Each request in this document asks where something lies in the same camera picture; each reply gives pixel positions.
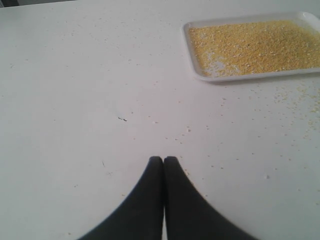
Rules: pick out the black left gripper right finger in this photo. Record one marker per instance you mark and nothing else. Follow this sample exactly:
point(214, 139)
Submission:
point(188, 216)

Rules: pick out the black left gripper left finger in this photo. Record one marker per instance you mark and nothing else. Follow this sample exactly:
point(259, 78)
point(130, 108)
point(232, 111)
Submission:
point(140, 216)

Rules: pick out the yellow grain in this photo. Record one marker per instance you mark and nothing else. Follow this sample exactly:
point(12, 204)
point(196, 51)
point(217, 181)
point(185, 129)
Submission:
point(254, 48)

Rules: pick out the white rectangular plastic tray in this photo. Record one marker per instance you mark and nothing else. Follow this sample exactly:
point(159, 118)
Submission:
point(303, 19)

